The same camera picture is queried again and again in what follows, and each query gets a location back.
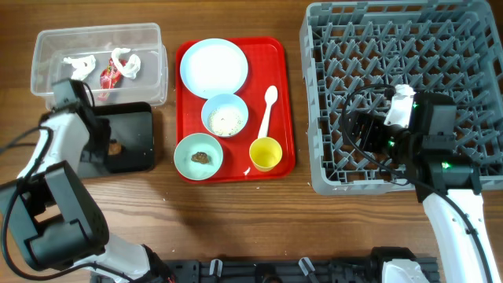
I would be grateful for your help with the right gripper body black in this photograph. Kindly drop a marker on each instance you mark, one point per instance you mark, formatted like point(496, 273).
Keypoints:
point(377, 137)

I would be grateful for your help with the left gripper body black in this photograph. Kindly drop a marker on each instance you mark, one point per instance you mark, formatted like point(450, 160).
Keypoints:
point(94, 150)

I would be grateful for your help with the red strawberry wrapper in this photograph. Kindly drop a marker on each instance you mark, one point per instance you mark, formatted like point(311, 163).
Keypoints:
point(109, 78)

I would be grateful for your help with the white napkin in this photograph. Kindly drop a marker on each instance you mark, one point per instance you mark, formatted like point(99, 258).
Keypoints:
point(132, 66)
point(83, 66)

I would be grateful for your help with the green small bowl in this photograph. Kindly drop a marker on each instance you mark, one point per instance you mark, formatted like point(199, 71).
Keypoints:
point(191, 144)

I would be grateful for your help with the brown food scrap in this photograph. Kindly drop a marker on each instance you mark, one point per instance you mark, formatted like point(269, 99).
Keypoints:
point(201, 158)

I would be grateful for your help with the yellow plastic cup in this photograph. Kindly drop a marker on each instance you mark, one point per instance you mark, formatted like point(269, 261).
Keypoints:
point(265, 153)

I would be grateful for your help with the light blue bowl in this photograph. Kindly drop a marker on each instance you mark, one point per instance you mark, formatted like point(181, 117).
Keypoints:
point(224, 115)

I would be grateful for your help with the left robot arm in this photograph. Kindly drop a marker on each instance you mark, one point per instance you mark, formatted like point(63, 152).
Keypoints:
point(51, 225)

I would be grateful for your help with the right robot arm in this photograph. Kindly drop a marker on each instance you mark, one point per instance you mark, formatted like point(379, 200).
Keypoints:
point(415, 140)

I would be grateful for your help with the black waste tray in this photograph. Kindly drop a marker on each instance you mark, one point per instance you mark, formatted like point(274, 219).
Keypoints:
point(129, 137)

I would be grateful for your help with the grey dishwasher rack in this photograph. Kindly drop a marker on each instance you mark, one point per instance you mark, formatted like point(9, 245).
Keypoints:
point(449, 47)

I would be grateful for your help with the clear plastic bin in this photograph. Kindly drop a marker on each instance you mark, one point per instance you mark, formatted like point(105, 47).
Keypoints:
point(144, 40)

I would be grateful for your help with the white plastic spoon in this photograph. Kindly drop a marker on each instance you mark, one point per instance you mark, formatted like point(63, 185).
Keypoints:
point(271, 96)

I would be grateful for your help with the red serving tray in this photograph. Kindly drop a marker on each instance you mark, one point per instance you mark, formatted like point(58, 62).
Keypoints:
point(267, 67)

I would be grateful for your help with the large light blue plate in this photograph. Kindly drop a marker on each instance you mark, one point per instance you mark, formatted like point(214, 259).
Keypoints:
point(212, 67)

